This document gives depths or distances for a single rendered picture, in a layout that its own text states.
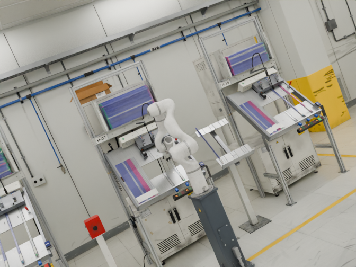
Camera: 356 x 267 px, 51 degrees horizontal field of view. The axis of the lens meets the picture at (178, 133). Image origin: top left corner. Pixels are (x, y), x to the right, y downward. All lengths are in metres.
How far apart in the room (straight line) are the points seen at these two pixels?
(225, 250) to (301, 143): 1.80
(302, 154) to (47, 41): 3.44
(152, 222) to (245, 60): 1.98
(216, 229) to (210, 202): 0.22
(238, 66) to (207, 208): 1.84
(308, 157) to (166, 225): 1.79
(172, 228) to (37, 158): 2.16
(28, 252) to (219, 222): 1.51
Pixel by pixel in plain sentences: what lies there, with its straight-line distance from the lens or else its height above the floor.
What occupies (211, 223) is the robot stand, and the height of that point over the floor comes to 0.48.
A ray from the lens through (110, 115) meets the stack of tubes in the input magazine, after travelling 3.61.
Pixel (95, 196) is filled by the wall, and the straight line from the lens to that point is 5.15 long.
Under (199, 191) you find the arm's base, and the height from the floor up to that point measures 0.73.
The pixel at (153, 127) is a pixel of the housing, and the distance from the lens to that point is 3.69.
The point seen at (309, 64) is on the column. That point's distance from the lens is 6.02.
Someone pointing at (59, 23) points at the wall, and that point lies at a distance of 5.28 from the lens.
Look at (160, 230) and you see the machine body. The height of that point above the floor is 0.33.
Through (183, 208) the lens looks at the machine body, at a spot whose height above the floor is 0.41.
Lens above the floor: 1.54
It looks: 7 degrees down
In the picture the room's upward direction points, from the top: 23 degrees counter-clockwise
